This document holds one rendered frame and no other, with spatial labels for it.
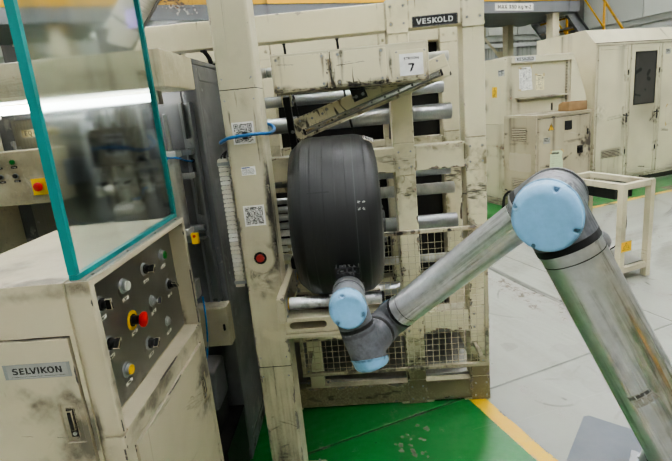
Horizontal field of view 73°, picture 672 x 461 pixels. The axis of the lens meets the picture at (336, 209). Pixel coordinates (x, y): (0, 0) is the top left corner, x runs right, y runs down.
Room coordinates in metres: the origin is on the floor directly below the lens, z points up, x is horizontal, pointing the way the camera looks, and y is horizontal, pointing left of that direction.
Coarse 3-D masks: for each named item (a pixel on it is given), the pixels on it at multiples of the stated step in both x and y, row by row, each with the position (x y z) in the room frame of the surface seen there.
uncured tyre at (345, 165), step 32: (288, 160) 1.53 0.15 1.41; (320, 160) 1.45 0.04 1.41; (352, 160) 1.43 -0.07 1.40; (288, 192) 1.42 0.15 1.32; (352, 192) 1.37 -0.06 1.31; (320, 224) 1.34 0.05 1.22; (352, 224) 1.34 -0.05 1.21; (320, 256) 1.35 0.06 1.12; (352, 256) 1.35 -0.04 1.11; (384, 256) 1.44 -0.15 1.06; (320, 288) 1.42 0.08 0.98
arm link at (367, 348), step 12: (372, 324) 1.02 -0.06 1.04; (384, 324) 1.07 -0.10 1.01; (348, 336) 1.01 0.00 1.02; (360, 336) 1.00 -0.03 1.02; (372, 336) 1.01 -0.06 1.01; (384, 336) 1.04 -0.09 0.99; (348, 348) 1.01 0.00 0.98; (360, 348) 0.99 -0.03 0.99; (372, 348) 1.00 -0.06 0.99; (384, 348) 1.03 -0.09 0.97; (360, 360) 0.99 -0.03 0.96; (372, 360) 0.99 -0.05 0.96; (384, 360) 1.00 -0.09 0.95
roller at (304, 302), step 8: (304, 296) 1.50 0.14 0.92; (312, 296) 1.49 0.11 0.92; (320, 296) 1.49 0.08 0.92; (328, 296) 1.48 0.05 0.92; (368, 296) 1.47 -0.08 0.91; (376, 296) 1.46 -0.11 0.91; (384, 296) 1.47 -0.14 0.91; (288, 304) 1.48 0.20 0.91; (296, 304) 1.47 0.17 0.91; (304, 304) 1.47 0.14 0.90; (312, 304) 1.47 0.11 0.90; (320, 304) 1.47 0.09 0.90; (328, 304) 1.47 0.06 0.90
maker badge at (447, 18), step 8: (416, 16) 2.10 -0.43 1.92; (424, 16) 2.10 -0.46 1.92; (432, 16) 2.09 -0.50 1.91; (440, 16) 2.09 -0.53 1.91; (448, 16) 2.09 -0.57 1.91; (456, 16) 2.09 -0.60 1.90; (416, 24) 2.10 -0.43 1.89; (424, 24) 2.10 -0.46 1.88; (432, 24) 2.09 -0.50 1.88; (440, 24) 2.09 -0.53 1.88
